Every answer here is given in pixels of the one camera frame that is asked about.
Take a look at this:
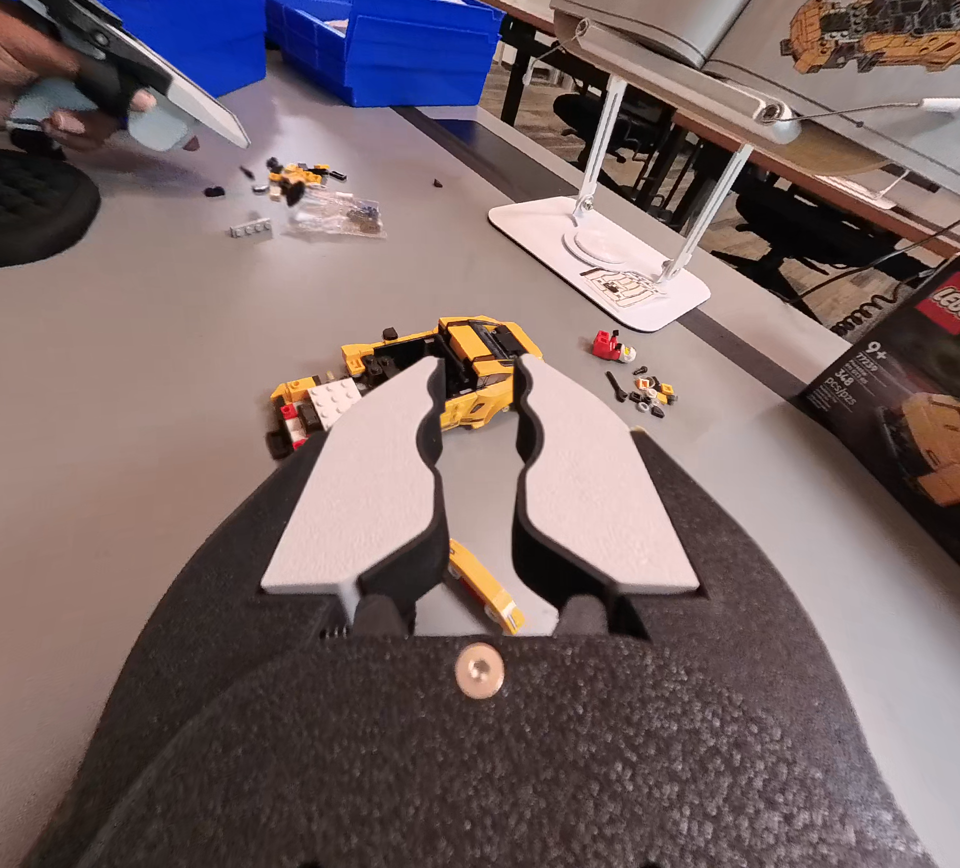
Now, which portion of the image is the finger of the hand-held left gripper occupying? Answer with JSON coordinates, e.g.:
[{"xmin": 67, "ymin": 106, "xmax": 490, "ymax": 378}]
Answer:
[{"xmin": 141, "ymin": 67, "xmax": 252, "ymax": 149}]

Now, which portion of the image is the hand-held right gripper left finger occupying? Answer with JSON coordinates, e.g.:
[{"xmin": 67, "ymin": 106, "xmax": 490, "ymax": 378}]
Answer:
[{"xmin": 259, "ymin": 355, "xmax": 451, "ymax": 635}]

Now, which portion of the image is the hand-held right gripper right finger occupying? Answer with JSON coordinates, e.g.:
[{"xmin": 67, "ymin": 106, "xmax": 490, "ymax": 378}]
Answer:
[{"xmin": 512, "ymin": 354, "xmax": 702, "ymax": 635}]

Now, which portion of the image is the pile of small lego pieces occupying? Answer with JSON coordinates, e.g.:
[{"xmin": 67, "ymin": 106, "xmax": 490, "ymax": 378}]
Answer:
[{"xmin": 204, "ymin": 155, "xmax": 350, "ymax": 208}]

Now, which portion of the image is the yellow lego car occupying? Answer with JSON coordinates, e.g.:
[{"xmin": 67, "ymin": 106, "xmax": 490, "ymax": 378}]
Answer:
[{"xmin": 266, "ymin": 315, "xmax": 541, "ymax": 460}]

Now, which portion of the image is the cluster of tiny lego parts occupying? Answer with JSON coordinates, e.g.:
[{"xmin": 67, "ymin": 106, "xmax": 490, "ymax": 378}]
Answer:
[{"xmin": 603, "ymin": 369, "xmax": 680, "ymax": 421}]

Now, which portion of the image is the yellow lego side panel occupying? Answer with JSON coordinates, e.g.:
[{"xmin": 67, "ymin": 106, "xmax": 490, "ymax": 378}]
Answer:
[{"xmin": 448, "ymin": 538, "xmax": 528, "ymax": 637}]

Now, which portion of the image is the red lego minifigure piece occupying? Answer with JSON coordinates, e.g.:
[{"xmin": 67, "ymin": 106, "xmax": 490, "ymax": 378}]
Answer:
[{"xmin": 591, "ymin": 329, "xmax": 639, "ymax": 365}]

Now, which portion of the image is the lego sticker sheet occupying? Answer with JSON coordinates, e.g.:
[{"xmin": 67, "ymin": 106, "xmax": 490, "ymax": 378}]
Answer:
[{"xmin": 579, "ymin": 268, "xmax": 667, "ymax": 318}]

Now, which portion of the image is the black lego set box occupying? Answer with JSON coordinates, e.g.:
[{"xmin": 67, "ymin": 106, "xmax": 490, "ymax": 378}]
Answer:
[{"xmin": 795, "ymin": 256, "xmax": 960, "ymax": 565}]

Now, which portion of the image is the person's left hand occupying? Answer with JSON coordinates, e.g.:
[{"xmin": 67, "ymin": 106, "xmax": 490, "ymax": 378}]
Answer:
[{"xmin": 0, "ymin": 7, "xmax": 160, "ymax": 152}]

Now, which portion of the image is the clear plastic bag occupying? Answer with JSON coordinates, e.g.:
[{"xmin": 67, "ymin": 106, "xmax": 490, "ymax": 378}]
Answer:
[{"xmin": 283, "ymin": 191, "xmax": 387, "ymax": 239}]

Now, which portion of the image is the black mesh chair armrest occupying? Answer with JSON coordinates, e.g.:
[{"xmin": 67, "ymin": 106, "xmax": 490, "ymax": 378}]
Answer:
[{"xmin": 0, "ymin": 149, "xmax": 102, "ymax": 268}]

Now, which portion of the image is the white book stand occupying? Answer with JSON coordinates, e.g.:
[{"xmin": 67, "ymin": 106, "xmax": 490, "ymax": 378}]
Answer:
[{"xmin": 487, "ymin": 5, "xmax": 960, "ymax": 333}]

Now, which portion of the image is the black office chair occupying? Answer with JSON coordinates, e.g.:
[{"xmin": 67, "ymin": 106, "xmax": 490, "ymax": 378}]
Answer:
[
  {"xmin": 731, "ymin": 170, "xmax": 931, "ymax": 299},
  {"xmin": 555, "ymin": 91, "xmax": 676, "ymax": 168}
]

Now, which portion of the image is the clear acrylic stand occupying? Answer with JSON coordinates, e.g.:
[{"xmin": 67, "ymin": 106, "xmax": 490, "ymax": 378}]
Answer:
[{"xmin": 825, "ymin": 166, "xmax": 940, "ymax": 211}]

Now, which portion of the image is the black cable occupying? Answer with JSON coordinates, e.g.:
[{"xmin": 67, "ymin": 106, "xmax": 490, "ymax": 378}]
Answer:
[{"xmin": 780, "ymin": 223, "xmax": 960, "ymax": 344}]

